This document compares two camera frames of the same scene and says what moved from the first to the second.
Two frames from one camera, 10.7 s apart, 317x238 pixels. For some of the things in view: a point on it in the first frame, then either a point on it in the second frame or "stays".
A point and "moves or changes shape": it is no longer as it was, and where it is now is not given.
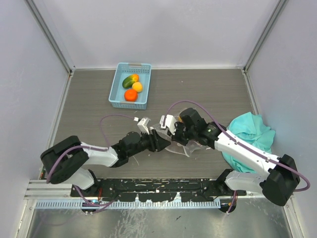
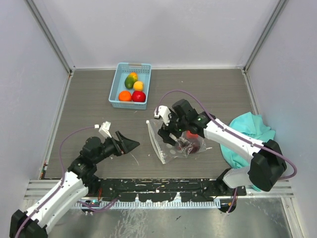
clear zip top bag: x=185 y=149 moves or changes shape
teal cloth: x=249 y=128 stays
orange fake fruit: x=131 y=95 -> x=125 y=95
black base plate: x=156 y=189 stays
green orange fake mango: x=128 y=81 stays
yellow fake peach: x=137 y=86 stays
